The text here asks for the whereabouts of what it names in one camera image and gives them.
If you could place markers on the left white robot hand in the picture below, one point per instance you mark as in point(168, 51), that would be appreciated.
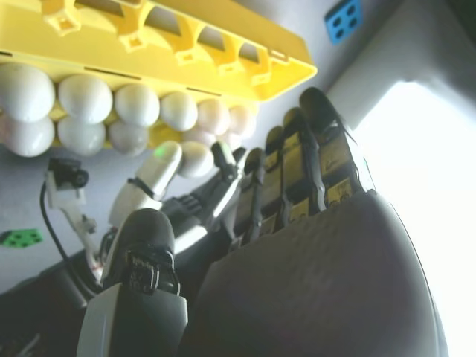
point(316, 279)

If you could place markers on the yellow egg carton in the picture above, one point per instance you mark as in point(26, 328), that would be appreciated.
point(160, 70)

